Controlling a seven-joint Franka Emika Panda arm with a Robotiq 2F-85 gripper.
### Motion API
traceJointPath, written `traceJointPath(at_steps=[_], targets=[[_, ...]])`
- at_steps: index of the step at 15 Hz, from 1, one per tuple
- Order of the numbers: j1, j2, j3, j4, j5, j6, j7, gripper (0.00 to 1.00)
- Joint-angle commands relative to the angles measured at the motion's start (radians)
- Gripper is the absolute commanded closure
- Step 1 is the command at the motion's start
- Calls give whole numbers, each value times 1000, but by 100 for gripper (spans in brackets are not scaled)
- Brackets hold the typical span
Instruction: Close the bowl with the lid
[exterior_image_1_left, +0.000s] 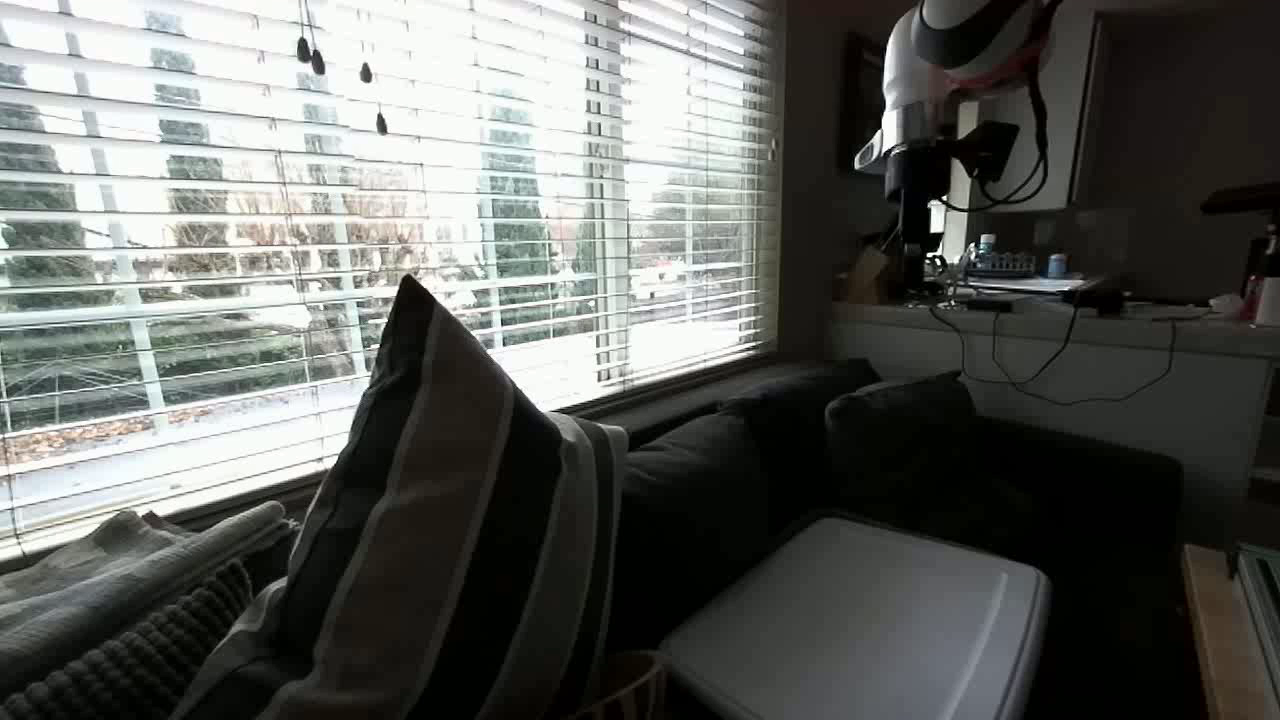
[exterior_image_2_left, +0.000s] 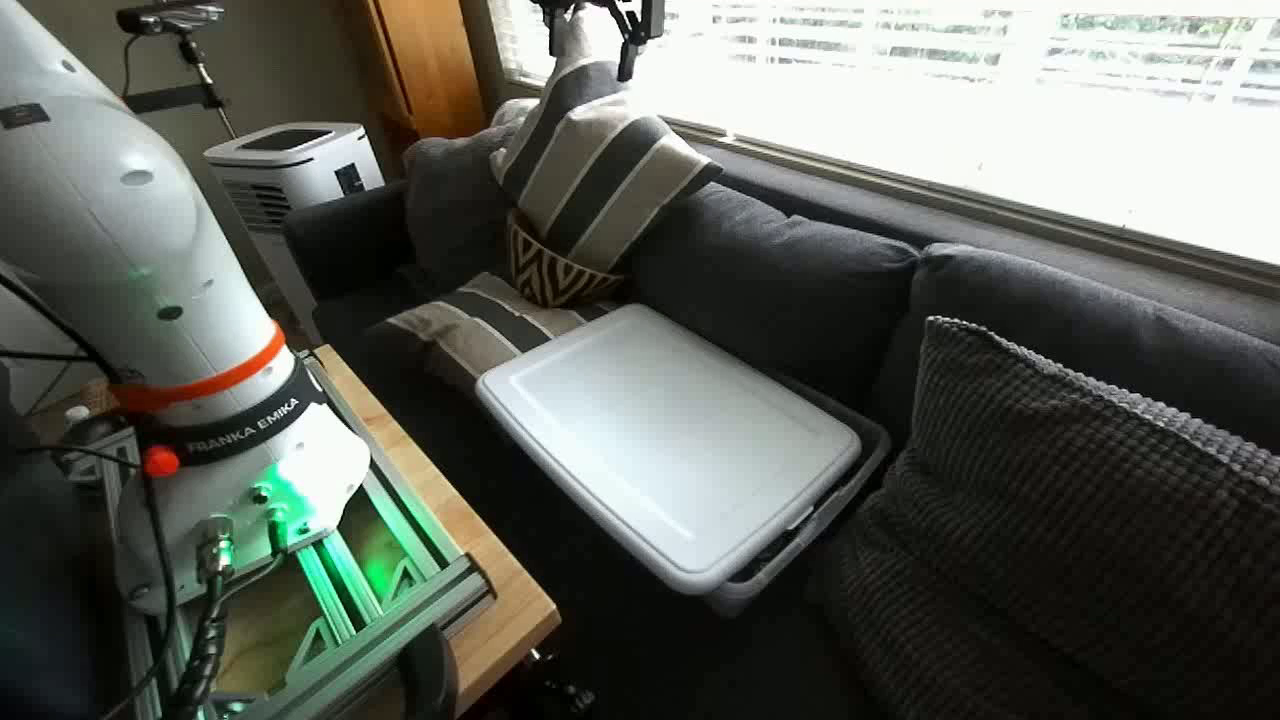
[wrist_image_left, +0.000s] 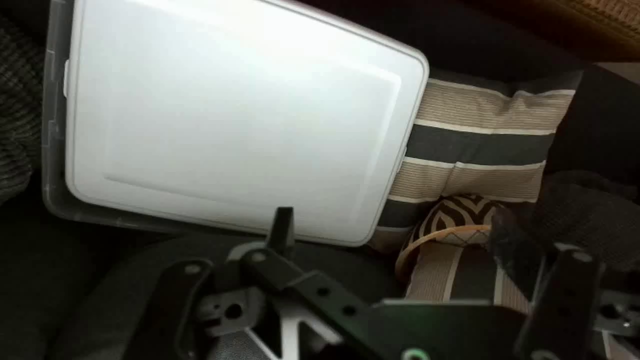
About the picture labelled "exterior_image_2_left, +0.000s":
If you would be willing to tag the dark grey sofa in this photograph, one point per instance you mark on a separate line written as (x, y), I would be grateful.
(809, 283)

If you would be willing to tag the black tan patterned pillow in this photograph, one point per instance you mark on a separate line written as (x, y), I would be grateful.
(550, 279)

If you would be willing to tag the wooden side table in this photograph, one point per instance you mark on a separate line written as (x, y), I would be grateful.
(512, 619)

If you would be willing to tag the dark textured cushion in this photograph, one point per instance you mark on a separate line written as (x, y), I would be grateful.
(1052, 546)

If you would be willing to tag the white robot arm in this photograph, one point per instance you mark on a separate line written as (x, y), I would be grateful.
(104, 226)

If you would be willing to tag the white air purifier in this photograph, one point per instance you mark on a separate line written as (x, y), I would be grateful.
(294, 165)

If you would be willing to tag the green aluminium mounting frame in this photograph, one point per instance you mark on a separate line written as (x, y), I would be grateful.
(289, 594)

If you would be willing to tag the grey plastic storage bin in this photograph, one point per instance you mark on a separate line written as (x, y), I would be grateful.
(817, 516)

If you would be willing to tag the striped throw pillow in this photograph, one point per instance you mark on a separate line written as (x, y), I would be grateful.
(589, 170)

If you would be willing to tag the striped flat cushion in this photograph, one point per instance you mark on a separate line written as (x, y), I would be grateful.
(482, 327)

